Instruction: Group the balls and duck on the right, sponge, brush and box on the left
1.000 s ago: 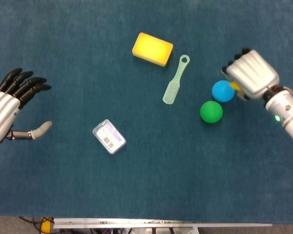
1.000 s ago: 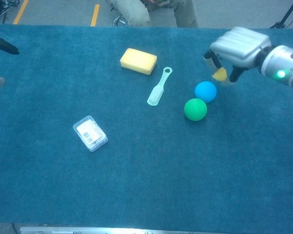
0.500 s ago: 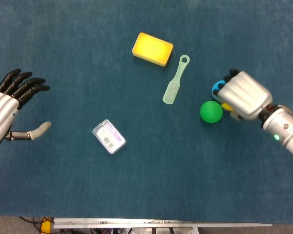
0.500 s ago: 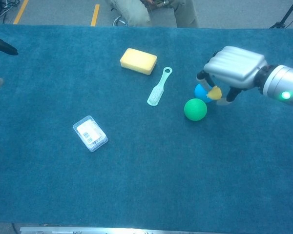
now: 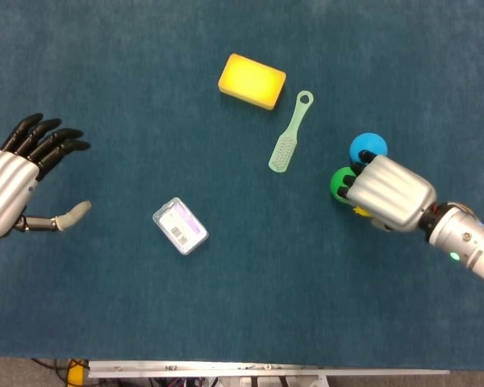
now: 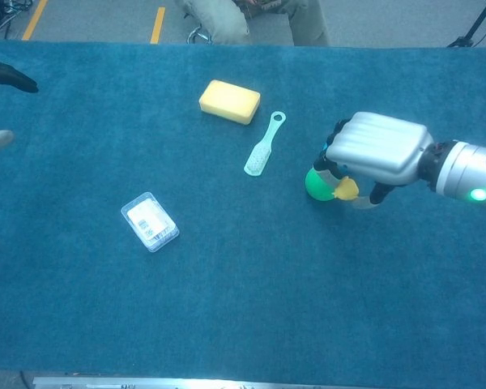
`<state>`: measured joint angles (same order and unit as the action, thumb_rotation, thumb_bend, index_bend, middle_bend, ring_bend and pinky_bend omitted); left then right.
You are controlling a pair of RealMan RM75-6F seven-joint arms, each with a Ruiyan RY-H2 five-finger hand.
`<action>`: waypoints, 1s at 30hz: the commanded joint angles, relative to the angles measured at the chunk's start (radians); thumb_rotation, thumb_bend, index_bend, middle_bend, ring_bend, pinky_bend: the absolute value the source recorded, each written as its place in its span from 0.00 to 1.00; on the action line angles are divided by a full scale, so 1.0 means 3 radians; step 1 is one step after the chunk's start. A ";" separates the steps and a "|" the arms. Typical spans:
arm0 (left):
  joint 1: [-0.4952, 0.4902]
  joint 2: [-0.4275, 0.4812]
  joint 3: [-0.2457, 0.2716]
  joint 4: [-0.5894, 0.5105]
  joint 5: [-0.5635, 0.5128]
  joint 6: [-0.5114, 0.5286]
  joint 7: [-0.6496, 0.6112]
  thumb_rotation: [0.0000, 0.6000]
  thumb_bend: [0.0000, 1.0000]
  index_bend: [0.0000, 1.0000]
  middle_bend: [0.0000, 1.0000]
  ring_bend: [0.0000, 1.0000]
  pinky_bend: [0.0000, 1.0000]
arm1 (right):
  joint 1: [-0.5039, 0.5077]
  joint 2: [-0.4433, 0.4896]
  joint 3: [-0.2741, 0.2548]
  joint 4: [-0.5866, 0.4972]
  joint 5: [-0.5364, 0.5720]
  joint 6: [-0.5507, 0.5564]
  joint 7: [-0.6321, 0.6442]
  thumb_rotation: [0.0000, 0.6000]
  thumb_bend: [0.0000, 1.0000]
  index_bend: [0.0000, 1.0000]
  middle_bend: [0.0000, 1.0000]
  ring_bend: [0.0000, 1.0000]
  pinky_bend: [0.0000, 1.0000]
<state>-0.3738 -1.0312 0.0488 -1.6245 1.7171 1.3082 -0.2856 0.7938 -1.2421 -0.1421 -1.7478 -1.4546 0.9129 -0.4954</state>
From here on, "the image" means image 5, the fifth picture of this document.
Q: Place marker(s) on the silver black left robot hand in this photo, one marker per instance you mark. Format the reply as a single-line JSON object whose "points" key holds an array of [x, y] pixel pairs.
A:
{"points": [[4, 185]]}

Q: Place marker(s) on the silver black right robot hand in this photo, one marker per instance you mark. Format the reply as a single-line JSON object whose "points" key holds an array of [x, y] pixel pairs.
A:
{"points": [[391, 193]]}

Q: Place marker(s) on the small yellow rubber duck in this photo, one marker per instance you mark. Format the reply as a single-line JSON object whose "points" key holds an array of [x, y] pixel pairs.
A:
{"points": [[362, 212]]}

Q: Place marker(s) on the green ball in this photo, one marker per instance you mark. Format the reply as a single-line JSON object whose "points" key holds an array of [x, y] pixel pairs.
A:
{"points": [[340, 179]]}

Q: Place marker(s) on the blue ball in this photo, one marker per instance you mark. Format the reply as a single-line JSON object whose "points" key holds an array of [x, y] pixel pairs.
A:
{"points": [[367, 142]]}

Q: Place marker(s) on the light green plastic brush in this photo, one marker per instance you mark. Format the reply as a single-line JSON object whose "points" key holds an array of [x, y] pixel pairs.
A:
{"points": [[282, 155]]}

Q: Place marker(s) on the yellow rectangular sponge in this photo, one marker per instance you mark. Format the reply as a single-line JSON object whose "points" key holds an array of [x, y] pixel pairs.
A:
{"points": [[250, 80]]}

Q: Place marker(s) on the clear plastic swab box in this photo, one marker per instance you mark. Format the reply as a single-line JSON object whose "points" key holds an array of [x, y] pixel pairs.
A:
{"points": [[180, 226]]}

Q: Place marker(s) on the teal felt table cloth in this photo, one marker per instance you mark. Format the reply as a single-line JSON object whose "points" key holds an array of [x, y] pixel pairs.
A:
{"points": [[266, 290]]}

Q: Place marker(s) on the yellow plastic box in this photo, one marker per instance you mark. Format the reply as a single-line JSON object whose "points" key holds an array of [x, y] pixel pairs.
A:
{"points": [[76, 373]]}

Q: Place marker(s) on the aluminium frame rail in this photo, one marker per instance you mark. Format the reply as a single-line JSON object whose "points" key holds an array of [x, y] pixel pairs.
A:
{"points": [[226, 367]]}

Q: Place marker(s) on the wiring under frame rail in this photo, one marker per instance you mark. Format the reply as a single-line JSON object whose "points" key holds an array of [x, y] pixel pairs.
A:
{"points": [[226, 383]]}

